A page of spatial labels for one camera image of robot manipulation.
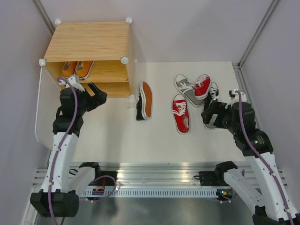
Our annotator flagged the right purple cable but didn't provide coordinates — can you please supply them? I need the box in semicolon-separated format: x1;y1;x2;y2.
215;90;296;225

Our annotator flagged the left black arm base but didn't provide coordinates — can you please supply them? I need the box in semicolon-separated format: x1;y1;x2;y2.
79;162;117;201

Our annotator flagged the red sneaker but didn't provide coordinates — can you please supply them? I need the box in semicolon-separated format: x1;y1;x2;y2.
195;74;212;100
172;94;190;134

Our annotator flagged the red sneaker back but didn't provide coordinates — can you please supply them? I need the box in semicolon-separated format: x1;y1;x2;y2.
195;74;212;100

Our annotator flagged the grey sneaker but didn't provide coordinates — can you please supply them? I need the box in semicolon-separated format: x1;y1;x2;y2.
204;122;219;130
174;74;203;107

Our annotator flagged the aluminium mounting rail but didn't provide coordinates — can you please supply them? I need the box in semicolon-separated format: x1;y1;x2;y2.
32;164;289;190

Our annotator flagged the wooden two-shelf shoe cabinet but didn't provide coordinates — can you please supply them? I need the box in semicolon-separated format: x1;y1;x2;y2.
39;17;135;98

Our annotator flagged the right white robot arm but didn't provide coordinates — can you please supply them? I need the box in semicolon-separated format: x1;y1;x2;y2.
201;100;300;225

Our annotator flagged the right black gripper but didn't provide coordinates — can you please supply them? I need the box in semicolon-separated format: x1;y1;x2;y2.
201;99;240;135

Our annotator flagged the white slotted cable duct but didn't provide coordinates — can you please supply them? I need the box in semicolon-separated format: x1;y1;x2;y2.
81;188;217;198

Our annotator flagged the grey sneaker back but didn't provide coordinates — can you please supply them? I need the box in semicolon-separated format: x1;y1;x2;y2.
174;74;203;107

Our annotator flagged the black sneaker back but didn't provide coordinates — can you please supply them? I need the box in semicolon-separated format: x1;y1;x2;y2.
202;82;219;112

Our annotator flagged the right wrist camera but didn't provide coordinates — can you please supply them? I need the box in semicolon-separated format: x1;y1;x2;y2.
228;89;248;106

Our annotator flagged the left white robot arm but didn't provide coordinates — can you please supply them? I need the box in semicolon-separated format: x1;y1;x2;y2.
30;82;107;218

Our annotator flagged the red sneaker front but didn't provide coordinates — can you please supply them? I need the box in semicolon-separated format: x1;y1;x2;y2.
172;94;190;134

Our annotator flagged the left aluminium frame post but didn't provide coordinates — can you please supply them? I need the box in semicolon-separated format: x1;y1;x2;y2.
31;0;55;36

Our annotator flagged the aluminium frame post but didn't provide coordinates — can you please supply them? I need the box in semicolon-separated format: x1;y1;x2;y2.
31;0;55;36
232;0;282;135

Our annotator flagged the grey sneaker right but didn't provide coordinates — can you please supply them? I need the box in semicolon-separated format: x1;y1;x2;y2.
204;122;219;130

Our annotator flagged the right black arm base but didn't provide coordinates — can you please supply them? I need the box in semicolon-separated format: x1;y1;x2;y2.
194;161;238;203

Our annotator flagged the right aluminium frame post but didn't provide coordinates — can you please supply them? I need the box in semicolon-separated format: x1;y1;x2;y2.
232;0;282;135

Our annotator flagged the black sneaker orange sole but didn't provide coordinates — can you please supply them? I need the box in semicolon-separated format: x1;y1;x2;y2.
129;81;153;121

